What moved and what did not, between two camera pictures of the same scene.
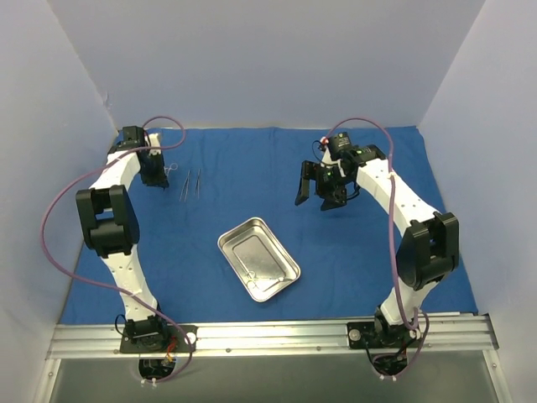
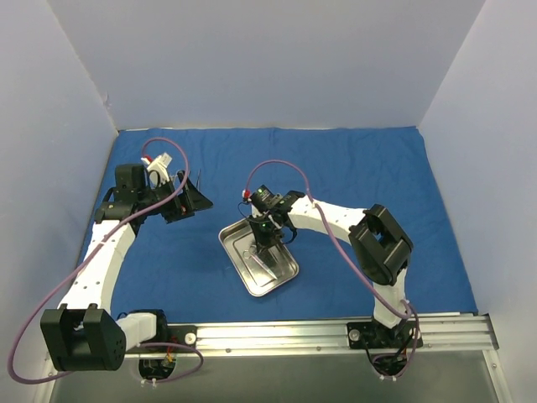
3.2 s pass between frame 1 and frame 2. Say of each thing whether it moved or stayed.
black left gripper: moved
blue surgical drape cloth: stayed
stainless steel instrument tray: stayed
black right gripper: moved
